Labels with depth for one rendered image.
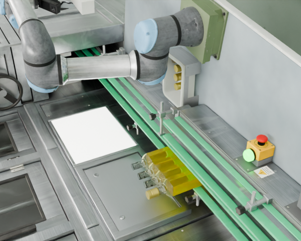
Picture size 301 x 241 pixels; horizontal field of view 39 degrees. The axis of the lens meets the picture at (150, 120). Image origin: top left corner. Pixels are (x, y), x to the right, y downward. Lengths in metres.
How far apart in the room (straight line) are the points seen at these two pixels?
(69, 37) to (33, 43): 0.90
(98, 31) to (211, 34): 1.00
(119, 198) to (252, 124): 0.63
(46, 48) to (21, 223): 0.73
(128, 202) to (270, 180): 0.60
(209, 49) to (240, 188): 0.54
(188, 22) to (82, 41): 0.99
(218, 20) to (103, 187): 0.84
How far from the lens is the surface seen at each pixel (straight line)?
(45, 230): 1.75
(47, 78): 1.58
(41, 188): 1.95
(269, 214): 1.41
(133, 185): 1.84
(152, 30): 1.52
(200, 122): 1.73
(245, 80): 1.58
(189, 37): 1.59
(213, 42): 1.63
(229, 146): 1.62
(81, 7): 1.97
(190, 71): 1.80
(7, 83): 2.42
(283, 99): 1.45
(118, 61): 1.61
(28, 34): 1.54
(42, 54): 1.53
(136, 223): 1.69
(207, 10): 1.58
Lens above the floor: 1.68
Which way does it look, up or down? 22 degrees down
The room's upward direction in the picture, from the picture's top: 106 degrees counter-clockwise
